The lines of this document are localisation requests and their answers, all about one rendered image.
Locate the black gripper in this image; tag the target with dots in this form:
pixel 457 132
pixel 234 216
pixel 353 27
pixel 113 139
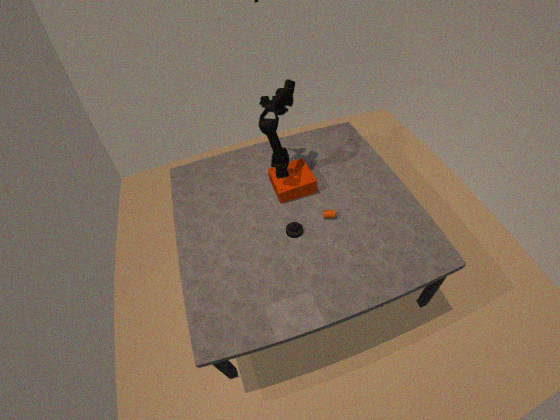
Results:
pixel 264 101

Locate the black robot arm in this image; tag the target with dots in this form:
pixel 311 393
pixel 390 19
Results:
pixel 280 157

